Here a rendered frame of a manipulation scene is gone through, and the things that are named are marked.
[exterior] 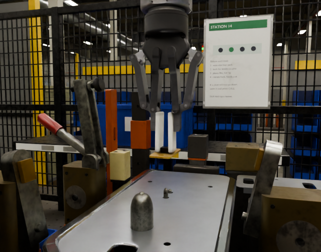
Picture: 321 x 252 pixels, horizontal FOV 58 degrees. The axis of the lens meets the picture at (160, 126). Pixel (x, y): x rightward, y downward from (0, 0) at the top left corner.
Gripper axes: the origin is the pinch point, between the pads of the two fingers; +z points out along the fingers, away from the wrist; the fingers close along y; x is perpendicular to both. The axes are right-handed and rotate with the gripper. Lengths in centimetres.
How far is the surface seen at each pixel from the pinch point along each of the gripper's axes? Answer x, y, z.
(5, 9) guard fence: 146, -173, -76
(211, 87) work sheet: 54, 2, -10
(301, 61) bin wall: 184, 51, -33
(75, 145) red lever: -0.7, -18.0, 3.2
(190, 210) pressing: -4.9, 5.5, 12.0
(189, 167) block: 25.0, -0.3, 12.2
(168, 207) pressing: -4.7, 1.8, 12.0
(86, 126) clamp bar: -1.7, -14.9, -0.7
